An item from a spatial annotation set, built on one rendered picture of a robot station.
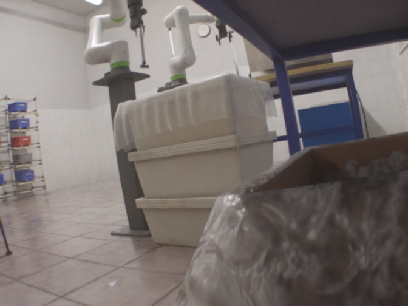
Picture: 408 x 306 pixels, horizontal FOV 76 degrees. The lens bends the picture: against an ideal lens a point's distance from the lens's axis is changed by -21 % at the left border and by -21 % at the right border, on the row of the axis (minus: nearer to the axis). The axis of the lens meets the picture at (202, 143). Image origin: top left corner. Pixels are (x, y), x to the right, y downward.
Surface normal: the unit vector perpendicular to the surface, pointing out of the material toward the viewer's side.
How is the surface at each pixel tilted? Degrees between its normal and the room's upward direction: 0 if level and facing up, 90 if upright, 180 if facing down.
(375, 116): 90
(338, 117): 90
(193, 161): 96
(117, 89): 90
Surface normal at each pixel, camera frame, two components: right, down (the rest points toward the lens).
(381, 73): -0.44, 0.05
